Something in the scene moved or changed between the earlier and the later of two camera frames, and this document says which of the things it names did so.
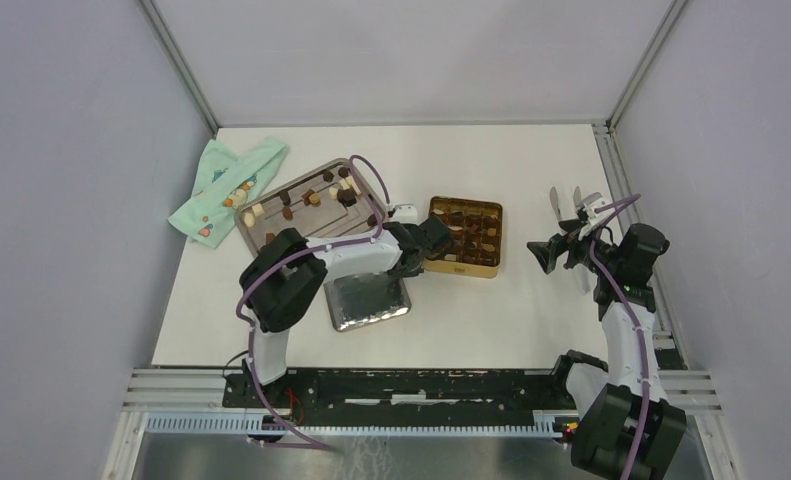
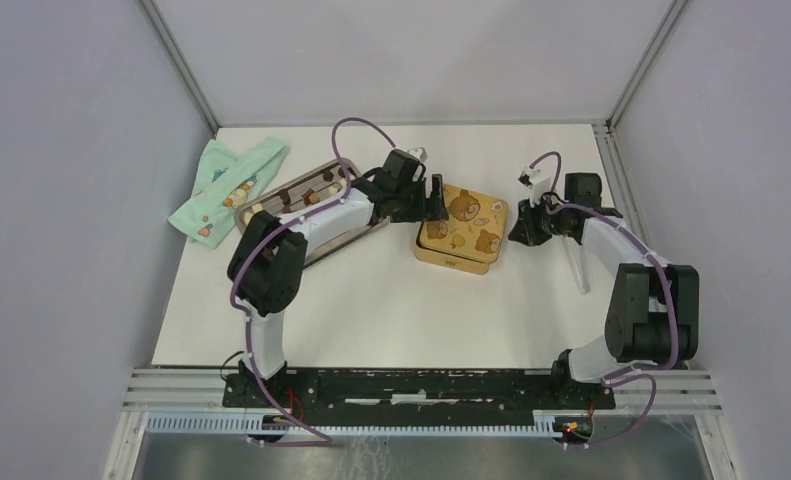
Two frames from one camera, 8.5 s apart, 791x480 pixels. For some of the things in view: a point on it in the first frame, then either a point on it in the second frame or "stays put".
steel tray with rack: x=326 y=204 stays put
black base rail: x=401 y=391 stays put
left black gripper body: x=413 y=272 to x=411 y=205
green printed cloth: x=225 y=184 stays put
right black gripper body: x=580 y=251 to x=548 y=224
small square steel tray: x=360 y=300 to x=471 y=239
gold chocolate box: x=476 y=227 stays put
